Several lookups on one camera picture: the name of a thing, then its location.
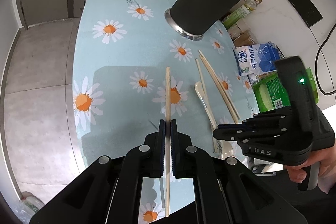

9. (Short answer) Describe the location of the pair of wooden chopsticks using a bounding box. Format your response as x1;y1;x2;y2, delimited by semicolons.
198;50;241;120

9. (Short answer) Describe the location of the black wall socket panel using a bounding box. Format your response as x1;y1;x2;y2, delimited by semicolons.
281;0;323;28

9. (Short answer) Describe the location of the white plastic bag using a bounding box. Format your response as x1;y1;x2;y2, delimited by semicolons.
16;191;46;224

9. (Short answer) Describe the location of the clear bottle green label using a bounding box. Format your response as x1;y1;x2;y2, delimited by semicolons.
222;0;262;30

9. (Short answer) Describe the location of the slim bamboo chopstick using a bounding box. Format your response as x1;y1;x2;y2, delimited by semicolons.
164;67;172;218
195;58;219;153
199;55;238;124

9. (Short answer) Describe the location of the black utensil holder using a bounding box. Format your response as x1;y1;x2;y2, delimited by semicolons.
165;0;244;41

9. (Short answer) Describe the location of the person's right hand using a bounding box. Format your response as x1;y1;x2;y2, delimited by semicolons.
287;144;336;194

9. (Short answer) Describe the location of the cream plastic spoon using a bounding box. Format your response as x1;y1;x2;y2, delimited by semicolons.
194;81;219;132

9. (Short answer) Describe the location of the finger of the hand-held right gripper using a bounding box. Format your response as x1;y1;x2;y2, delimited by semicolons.
241;108;293;126
212;123;288;148

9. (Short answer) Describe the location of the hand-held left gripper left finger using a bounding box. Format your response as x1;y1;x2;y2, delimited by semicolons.
29;119;167;224

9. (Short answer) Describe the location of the black cable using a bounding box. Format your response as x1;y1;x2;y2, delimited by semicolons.
315;30;336;95

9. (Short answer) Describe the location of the green sugar bag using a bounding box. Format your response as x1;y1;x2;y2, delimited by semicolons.
252;68;319;113

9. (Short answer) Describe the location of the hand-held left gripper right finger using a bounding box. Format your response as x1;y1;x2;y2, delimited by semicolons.
170;119;307;224

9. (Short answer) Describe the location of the blue white salt bag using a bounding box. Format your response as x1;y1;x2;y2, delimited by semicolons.
233;42;285;77

